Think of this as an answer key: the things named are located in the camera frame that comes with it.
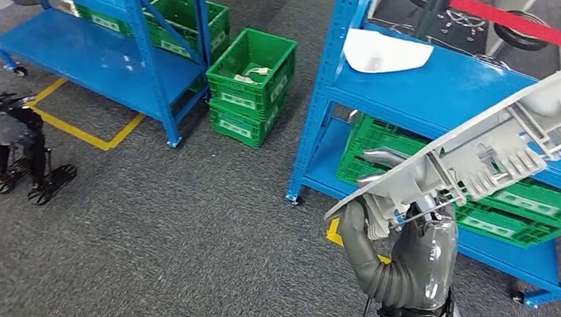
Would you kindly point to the red barrier belt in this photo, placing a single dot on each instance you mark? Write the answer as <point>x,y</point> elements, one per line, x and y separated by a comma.
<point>529,27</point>

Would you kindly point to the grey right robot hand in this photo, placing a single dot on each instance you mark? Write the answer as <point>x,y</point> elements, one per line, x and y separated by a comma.
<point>424,264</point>

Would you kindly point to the black stanchion post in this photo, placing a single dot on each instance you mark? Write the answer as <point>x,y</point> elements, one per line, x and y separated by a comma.
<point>431,12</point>

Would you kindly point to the blue metal shelf rack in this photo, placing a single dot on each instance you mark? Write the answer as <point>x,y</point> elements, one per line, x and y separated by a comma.
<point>89,62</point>
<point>446,91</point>

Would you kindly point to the white plastic panel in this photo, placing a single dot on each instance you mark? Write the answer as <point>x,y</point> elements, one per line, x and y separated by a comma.
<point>383,51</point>

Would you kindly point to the green open plastic crate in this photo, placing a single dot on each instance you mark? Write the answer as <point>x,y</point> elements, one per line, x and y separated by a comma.
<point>244,103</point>
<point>165,43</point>

